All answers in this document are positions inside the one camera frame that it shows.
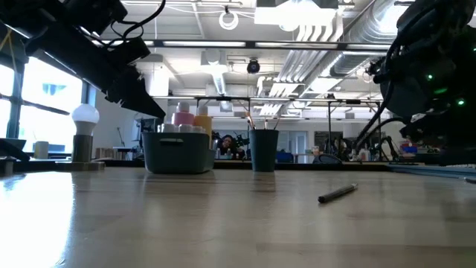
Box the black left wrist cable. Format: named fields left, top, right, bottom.
left=110, top=0, right=167, bottom=42

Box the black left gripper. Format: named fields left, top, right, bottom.
left=104, top=36, right=167, bottom=119

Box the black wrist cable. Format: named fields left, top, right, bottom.
left=352, top=40, right=408, bottom=150
left=110, top=0, right=167, bottom=42

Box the black background rig frame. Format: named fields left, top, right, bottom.
left=194, top=95, right=383, bottom=132

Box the black monitor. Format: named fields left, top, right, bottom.
left=140, top=117, right=165, bottom=133

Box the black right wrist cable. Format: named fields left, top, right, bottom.
left=352, top=40, right=408, bottom=150

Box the black aluminium table frame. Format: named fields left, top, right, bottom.
left=0, top=159, right=476, bottom=182

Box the white ring light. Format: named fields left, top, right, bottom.
left=218, top=9, right=240, bottom=31

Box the black overhead frame bar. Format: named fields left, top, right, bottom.
left=143, top=39, right=393, bottom=52

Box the teal ribbed cup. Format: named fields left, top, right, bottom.
left=248, top=129, right=279, bottom=173

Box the large yellow paint bottle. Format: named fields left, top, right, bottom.
left=193, top=105, right=213, bottom=137

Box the white bulb table lamp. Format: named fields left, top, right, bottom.
left=54, top=103, right=106, bottom=172

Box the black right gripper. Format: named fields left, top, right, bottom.
left=399, top=111, right=476, bottom=167

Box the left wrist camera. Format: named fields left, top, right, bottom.
left=65, top=0, right=129, bottom=35

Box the person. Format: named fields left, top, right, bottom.
left=218, top=134, right=243, bottom=160

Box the large pink paint bottle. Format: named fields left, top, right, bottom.
left=171, top=101, right=194, bottom=127

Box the white container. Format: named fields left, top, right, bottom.
left=33, top=140, right=50, bottom=160

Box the wooden slat box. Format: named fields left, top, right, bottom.
left=94, top=147, right=124, bottom=160

